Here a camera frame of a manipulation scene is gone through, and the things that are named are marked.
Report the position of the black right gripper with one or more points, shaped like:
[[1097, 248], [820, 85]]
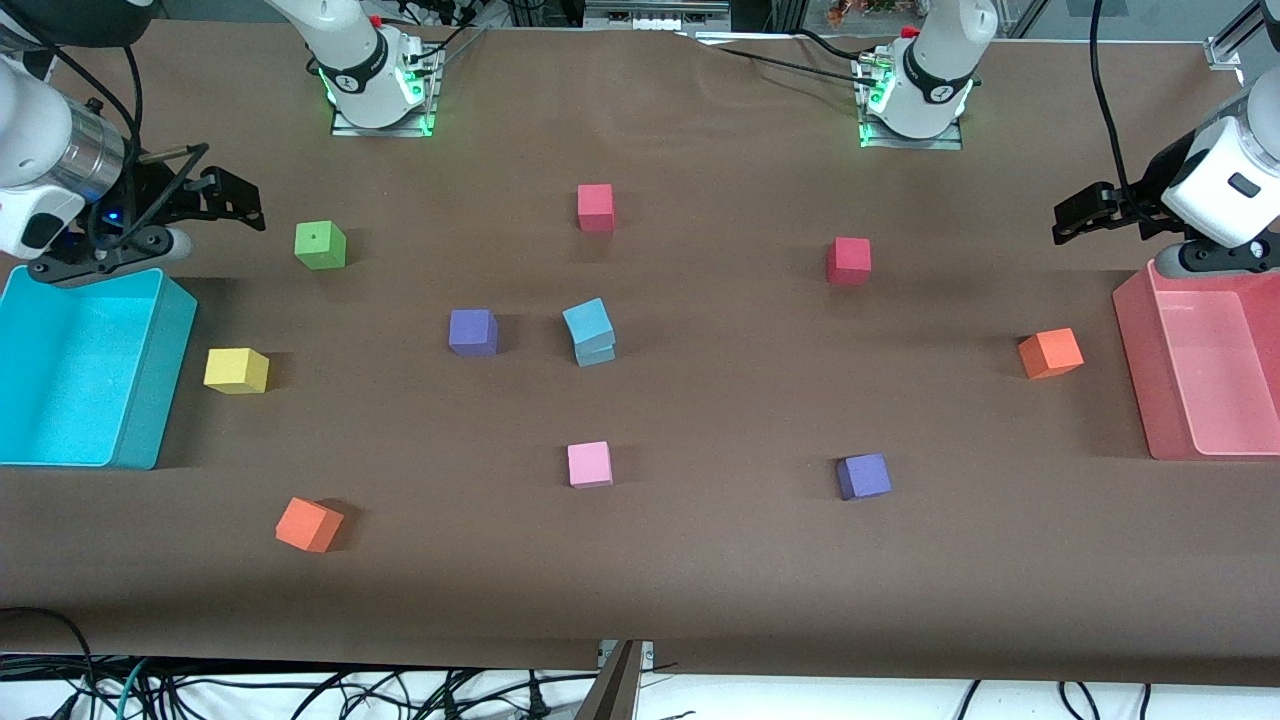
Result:
[[157, 193]]

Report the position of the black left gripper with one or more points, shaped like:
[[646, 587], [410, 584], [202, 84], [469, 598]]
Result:
[[1133, 205]]

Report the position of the light blue foam block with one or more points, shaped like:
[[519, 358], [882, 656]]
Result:
[[588, 322], [600, 356]]

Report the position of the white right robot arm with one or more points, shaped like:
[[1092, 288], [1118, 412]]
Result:
[[350, 60]]

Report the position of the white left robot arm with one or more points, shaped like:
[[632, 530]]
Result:
[[940, 60]]

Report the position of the green foam block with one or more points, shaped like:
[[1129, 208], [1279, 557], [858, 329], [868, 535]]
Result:
[[320, 245]]

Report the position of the orange foam block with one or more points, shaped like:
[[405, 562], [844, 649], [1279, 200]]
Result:
[[309, 524], [1050, 353]]

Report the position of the yellow foam block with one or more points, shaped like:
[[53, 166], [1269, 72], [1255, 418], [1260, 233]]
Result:
[[236, 370]]

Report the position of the pink plastic bin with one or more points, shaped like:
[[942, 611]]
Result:
[[1210, 360]]

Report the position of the cyan plastic bin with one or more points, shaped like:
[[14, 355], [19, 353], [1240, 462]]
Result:
[[70, 370]]

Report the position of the red foam block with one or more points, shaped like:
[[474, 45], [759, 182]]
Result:
[[596, 207], [848, 260]]

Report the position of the purple foam block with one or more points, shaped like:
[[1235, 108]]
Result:
[[473, 332], [863, 476]]

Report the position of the pink foam block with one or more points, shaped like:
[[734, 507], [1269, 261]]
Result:
[[590, 464]]

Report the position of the grey metal box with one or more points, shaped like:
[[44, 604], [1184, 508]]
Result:
[[655, 14]]

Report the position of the brown table cover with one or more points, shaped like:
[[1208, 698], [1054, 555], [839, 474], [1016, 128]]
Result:
[[700, 570]]

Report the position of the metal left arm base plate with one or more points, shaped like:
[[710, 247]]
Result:
[[952, 142]]

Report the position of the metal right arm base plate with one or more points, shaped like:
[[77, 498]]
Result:
[[425, 110]]

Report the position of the aluminium frame profile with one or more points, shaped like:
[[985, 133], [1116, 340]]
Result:
[[1235, 45]]

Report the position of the grey metal bracket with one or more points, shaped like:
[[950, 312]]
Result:
[[612, 690]]

